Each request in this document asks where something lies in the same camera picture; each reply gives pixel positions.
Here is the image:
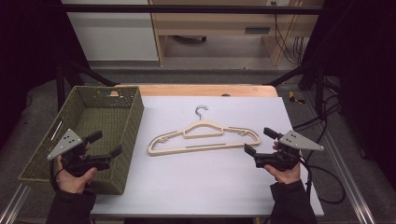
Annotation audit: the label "white cabinet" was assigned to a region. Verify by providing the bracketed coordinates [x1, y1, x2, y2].
[61, 0, 160, 63]

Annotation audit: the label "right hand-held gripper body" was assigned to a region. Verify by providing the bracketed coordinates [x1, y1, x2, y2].
[253, 130, 325, 172]

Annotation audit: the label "person's right hand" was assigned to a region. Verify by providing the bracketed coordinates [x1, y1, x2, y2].
[263, 161, 303, 185]

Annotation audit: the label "person's left hand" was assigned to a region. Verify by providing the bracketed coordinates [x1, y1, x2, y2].
[56, 157, 98, 194]

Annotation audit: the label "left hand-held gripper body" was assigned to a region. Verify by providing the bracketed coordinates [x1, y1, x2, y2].
[47, 128, 111, 177]

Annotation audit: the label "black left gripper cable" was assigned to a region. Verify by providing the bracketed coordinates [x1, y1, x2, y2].
[49, 160, 64, 191]

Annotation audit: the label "aluminium rail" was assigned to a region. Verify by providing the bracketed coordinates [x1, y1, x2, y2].
[0, 183, 32, 224]
[303, 92, 378, 224]

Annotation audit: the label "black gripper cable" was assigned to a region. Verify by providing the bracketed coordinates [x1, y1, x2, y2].
[49, 160, 64, 191]
[298, 157, 347, 205]

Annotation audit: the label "black horizontal frame bar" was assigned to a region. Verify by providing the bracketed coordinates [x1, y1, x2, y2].
[60, 4, 325, 15]

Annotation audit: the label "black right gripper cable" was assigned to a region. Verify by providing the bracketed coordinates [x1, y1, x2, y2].
[298, 157, 347, 205]

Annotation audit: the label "yellow black tool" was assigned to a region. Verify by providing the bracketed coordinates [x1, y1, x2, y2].
[288, 91, 306, 105]

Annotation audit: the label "black metal stand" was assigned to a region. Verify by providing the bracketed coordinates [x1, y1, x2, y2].
[264, 59, 327, 117]
[55, 59, 118, 110]

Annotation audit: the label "white table sheet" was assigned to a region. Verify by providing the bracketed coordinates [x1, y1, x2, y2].
[91, 95, 325, 217]

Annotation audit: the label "black curtain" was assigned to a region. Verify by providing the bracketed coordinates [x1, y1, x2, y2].
[0, 0, 92, 143]
[299, 0, 396, 188]

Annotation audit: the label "black floor cables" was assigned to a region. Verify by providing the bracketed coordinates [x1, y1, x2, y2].
[292, 92, 344, 132]

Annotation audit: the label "hanging black cables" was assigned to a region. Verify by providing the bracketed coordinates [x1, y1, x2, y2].
[273, 1, 310, 66]

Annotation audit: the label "green woven basket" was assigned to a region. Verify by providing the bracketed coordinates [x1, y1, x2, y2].
[17, 85, 145, 196]

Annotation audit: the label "beige clothes hanger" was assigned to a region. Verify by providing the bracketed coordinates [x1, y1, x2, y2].
[147, 105, 262, 157]

